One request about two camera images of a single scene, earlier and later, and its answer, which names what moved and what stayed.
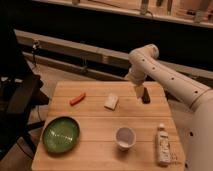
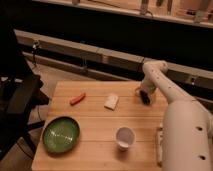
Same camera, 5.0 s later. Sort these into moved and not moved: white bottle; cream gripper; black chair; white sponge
Moved: cream gripper
Not moved: black chair; white sponge; white bottle
